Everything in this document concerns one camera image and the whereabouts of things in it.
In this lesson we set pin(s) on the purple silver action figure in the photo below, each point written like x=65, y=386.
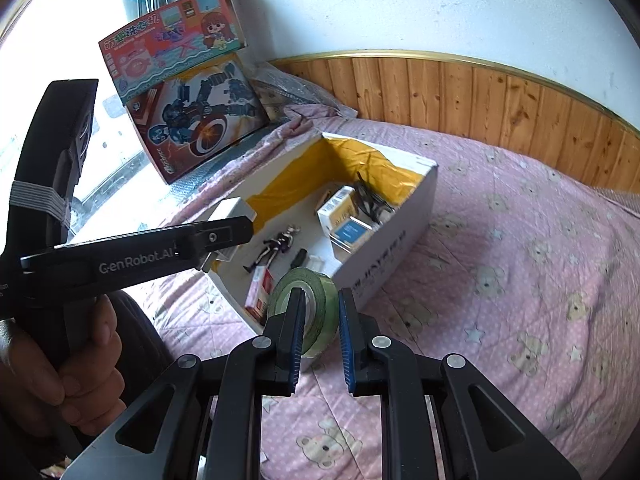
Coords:
x=275, y=247

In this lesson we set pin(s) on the white cardboard box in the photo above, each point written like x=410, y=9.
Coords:
x=390, y=250

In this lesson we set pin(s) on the robot print toy box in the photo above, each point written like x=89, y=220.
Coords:
x=200, y=120

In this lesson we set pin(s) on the green tape roll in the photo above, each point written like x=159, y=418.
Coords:
x=320, y=310

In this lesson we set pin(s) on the clear bubble wrap sheet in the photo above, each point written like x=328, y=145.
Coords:
x=300, y=90

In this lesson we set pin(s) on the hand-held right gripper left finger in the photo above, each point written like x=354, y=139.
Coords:
x=297, y=340

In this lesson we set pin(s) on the person's left hand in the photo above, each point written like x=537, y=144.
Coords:
x=90, y=385

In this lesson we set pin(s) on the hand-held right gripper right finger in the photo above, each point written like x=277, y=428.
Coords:
x=345, y=340

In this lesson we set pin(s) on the red white staple box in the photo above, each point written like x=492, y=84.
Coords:
x=257, y=292

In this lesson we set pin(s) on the dark framed glasses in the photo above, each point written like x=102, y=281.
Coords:
x=367, y=200

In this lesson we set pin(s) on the grey plastic wrapped mattress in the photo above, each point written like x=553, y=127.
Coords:
x=210, y=175

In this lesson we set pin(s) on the square tin with blue lid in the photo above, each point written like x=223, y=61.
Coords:
x=350, y=232

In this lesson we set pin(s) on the black marker pen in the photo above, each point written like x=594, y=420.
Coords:
x=299, y=257

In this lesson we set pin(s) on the pink cartoon toy box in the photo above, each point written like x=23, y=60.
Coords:
x=165, y=45

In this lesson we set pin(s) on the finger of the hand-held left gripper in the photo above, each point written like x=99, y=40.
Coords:
x=225, y=235

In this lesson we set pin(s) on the cream tissue pack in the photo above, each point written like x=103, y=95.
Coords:
x=335, y=210

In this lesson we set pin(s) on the pink bear print blanket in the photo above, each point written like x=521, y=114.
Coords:
x=500, y=235

